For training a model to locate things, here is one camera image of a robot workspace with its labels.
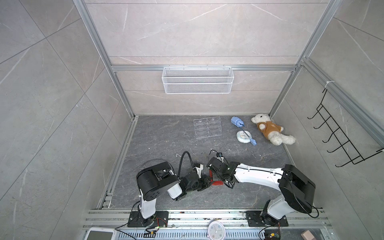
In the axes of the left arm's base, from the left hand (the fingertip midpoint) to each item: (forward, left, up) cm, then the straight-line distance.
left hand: (216, 178), depth 84 cm
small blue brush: (+24, -28, +2) cm, 37 cm away
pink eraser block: (-28, -39, 0) cm, 48 cm away
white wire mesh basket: (+59, +8, +26) cm, 65 cm away
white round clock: (-24, +3, -1) cm, 24 cm away
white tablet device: (-23, +59, +1) cm, 63 cm away
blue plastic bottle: (+42, -20, +3) cm, 47 cm away
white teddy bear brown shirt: (+30, -42, +5) cm, 52 cm away
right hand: (+4, -1, -2) cm, 5 cm away
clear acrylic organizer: (+38, +1, +1) cm, 38 cm away
